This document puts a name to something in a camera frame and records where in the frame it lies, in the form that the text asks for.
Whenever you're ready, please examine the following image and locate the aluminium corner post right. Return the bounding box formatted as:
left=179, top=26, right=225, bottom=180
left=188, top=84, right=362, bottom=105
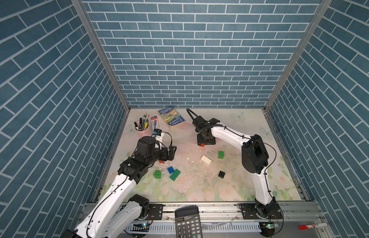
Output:
left=264, top=0, right=332, bottom=113

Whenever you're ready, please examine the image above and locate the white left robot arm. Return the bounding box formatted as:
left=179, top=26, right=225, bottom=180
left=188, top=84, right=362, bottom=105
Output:
left=61, top=136, right=177, bottom=238

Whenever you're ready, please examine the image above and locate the green square lego brick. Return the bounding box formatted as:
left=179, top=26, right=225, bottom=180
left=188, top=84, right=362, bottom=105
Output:
left=154, top=170, right=162, bottom=179

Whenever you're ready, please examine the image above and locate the black calculator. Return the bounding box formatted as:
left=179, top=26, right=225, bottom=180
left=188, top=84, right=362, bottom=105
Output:
left=174, top=206, right=203, bottom=238

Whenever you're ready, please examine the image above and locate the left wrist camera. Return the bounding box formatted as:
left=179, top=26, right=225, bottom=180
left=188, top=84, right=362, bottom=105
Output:
left=153, top=129, right=163, bottom=142

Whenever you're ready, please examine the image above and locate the black lego brick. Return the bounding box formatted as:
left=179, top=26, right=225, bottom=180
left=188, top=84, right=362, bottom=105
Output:
left=218, top=171, right=225, bottom=179

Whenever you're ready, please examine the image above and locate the HB pencil box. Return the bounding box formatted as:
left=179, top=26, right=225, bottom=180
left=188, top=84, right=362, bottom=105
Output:
left=151, top=116, right=160, bottom=130

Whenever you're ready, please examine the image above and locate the bundle of pencils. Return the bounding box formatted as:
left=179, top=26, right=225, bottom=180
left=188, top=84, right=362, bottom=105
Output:
left=138, top=114, right=149, bottom=131

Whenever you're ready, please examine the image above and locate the aluminium corner post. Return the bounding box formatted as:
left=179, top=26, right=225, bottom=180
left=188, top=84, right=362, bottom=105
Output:
left=71, top=0, right=130, bottom=113
left=264, top=0, right=332, bottom=113

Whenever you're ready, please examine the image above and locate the red white marker pen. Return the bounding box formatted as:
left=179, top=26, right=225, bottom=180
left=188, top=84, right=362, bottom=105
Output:
left=298, top=222, right=328, bottom=230

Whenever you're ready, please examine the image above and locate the blue small lego brick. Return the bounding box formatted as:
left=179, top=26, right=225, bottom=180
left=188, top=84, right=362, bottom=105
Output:
left=167, top=167, right=175, bottom=174

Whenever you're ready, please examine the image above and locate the pink metal pencil bucket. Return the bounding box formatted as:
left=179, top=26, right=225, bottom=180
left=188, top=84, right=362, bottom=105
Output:
left=134, top=123, right=153, bottom=138

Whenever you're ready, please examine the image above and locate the aluminium corner post left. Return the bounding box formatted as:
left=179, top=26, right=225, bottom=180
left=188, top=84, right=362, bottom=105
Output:
left=71, top=0, right=130, bottom=113

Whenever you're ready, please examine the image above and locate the blue Treehouse paperback book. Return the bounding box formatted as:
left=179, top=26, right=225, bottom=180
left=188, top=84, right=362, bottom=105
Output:
left=158, top=107, right=185, bottom=127

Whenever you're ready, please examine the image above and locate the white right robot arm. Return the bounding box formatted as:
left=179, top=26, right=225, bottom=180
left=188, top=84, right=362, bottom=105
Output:
left=186, top=108, right=280, bottom=219

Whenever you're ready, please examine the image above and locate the green long lego brick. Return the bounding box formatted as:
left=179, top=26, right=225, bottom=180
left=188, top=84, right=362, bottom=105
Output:
left=170, top=169, right=181, bottom=181

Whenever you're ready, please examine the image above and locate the white flat lego plate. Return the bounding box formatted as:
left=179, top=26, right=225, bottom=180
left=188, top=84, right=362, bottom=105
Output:
left=201, top=155, right=212, bottom=164

